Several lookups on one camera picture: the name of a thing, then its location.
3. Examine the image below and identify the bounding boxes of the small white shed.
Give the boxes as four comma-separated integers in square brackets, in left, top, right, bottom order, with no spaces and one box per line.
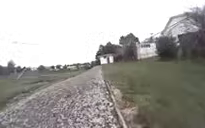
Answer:
[99,54,115,66]

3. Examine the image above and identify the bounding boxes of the group of dark trees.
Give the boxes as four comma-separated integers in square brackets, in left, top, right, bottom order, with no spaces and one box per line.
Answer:
[95,32,141,63]

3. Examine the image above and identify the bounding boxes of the bare dirt edge strip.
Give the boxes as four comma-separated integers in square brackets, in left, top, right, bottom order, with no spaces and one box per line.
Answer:
[104,79,139,128]

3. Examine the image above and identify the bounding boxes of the white low building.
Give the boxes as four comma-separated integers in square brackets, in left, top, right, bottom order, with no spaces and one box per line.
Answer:
[136,36,162,61]

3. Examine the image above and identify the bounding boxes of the grey gravel path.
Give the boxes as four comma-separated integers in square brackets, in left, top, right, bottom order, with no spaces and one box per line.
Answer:
[0,65,122,128]

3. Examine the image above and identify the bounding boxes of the distant row of trees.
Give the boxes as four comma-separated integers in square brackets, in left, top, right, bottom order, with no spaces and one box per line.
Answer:
[0,59,98,76]

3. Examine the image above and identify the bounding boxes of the dark round bush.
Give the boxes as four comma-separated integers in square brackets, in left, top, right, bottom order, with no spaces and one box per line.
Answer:
[155,35,179,60]

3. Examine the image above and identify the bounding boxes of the green grass lawn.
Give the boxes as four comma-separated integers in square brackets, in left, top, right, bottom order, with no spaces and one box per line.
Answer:
[101,57,205,128]

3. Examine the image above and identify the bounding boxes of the large white gabled building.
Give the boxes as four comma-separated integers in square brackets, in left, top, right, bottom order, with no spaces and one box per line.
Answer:
[160,12,204,43]

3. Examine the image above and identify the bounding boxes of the grass field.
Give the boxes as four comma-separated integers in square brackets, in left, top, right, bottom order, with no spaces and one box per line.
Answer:
[0,68,90,113]

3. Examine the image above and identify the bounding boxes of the dark bare tree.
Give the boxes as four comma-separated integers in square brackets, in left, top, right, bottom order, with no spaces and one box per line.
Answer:
[178,0,205,58]

